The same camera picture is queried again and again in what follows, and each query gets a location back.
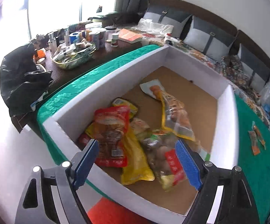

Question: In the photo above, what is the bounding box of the black plastic bag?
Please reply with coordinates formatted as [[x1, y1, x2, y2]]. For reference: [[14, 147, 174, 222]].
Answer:
[[0, 43, 53, 117]]

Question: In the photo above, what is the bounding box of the white device with red cap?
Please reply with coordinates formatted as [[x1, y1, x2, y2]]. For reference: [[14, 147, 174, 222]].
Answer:
[[165, 34, 181, 45]]

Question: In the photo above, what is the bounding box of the floral cloth bundle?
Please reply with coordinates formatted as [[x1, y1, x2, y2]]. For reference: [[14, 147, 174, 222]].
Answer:
[[220, 55, 252, 90]]

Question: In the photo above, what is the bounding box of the large window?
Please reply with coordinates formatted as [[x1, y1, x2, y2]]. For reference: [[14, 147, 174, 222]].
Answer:
[[0, 0, 119, 52]]

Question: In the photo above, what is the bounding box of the white plastic bag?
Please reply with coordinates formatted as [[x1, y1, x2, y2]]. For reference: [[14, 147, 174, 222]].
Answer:
[[135, 18, 175, 36]]

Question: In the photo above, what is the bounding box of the blue and white cup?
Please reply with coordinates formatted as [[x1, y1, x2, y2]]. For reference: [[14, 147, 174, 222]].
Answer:
[[69, 33, 81, 44]]

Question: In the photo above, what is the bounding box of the clear yellow-edged meatball packet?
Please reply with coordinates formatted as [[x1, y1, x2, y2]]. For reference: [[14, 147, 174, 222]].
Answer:
[[159, 91, 196, 141]]

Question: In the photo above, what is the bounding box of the large red snack packet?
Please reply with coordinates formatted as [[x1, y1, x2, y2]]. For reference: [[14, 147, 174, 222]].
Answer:
[[94, 105, 130, 168]]

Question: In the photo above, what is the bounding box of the green patterned glass tray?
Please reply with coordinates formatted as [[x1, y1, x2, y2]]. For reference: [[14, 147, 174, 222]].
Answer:
[[51, 43, 97, 70]]

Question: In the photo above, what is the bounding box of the brown upholstered headboard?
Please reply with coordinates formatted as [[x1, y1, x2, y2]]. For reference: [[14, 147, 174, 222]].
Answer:
[[148, 0, 270, 82]]

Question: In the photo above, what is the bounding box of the orange-red fuzzy stool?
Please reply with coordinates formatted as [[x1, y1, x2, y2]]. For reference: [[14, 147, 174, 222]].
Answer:
[[87, 197, 149, 224]]

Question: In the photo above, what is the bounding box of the printed tin can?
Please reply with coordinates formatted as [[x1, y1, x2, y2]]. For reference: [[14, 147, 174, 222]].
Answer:
[[88, 31, 106, 49]]

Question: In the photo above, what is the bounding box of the clear jar with black lid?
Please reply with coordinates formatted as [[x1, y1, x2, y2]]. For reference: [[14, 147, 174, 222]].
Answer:
[[105, 27, 117, 43]]

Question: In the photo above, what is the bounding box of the small dark red snack packet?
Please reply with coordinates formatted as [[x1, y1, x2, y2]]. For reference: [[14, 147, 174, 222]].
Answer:
[[77, 133, 93, 151]]

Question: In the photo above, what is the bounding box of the opaque yellow snack packet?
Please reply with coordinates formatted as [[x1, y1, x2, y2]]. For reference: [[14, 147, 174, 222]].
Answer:
[[86, 122, 155, 185]]

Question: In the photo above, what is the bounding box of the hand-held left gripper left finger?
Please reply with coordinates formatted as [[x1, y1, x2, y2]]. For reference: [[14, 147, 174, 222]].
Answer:
[[15, 139, 100, 224]]

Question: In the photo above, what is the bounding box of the clear plastic bag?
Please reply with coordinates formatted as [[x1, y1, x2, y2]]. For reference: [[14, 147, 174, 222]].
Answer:
[[260, 78, 270, 112]]

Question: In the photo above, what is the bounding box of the clear red-labelled snack packet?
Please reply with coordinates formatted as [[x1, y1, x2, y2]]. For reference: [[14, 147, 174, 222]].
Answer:
[[130, 118, 189, 192]]

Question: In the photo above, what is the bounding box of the silver spray bottle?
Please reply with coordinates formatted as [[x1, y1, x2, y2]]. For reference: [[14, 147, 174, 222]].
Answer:
[[63, 27, 70, 45]]

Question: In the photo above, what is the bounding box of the yellow-green snack packet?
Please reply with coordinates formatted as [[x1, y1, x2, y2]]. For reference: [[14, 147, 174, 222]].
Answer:
[[112, 97, 139, 118]]

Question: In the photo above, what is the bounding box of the orange book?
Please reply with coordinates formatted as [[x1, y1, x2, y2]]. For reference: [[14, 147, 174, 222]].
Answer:
[[117, 28, 143, 44]]

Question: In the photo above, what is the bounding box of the grey two-tone pillow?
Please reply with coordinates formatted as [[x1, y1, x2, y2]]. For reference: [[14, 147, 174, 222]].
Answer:
[[236, 43, 270, 91], [183, 16, 237, 62], [142, 6, 192, 40]]

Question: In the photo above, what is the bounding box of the large clear plastic jar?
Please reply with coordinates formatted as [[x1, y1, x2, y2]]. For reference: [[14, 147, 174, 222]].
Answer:
[[85, 23, 103, 32]]

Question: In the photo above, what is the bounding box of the dark green bag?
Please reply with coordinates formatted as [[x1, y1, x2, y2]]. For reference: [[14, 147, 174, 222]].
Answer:
[[88, 12, 126, 25]]

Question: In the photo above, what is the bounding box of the white cardboard box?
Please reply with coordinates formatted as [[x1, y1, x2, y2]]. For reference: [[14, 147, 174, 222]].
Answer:
[[43, 45, 240, 224]]

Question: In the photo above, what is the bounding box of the dark brown table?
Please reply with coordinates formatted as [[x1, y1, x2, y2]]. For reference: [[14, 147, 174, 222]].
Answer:
[[11, 26, 149, 133]]

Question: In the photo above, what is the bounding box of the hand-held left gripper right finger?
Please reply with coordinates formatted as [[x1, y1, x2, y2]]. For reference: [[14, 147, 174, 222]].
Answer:
[[175, 139, 260, 224]]

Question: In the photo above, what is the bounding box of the green patterned tablecloth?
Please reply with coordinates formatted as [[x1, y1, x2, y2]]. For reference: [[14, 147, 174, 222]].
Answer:
[[37, 44, 270, 224]]

